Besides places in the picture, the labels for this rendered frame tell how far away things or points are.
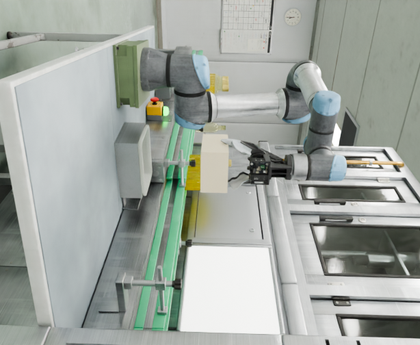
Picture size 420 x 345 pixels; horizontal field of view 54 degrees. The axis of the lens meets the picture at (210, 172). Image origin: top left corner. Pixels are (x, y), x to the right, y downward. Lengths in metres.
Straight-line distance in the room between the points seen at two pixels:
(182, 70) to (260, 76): 6.39
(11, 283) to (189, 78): 0.97
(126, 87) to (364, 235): 1.16
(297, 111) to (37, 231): 1.05
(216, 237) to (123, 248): 0.46
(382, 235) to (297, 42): 6.06
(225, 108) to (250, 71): 6.24
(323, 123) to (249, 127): 6.95
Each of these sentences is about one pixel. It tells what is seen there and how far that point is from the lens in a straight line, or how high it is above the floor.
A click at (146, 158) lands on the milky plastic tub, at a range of 1.60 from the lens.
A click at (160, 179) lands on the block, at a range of 1.67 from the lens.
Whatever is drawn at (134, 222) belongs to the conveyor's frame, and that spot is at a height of 0.81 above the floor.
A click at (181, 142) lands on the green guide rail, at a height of 0.94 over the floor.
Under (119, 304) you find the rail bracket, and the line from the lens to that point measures 1.18.
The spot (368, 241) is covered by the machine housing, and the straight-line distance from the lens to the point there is 1.87.
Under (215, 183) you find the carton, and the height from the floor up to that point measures 1.09.
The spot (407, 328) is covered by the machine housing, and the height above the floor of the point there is 1.74.
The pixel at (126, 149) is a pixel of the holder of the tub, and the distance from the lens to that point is 1.41.
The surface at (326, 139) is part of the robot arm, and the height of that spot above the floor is 1.41.
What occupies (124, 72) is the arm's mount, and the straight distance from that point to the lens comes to 1.42.
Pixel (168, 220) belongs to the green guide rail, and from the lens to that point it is 1.51.
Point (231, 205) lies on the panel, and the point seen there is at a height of 1.17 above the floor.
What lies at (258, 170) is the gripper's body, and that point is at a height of 1.21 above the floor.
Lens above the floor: 1.10
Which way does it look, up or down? 1 degrees down
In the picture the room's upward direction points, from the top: 91 degrees clockwise
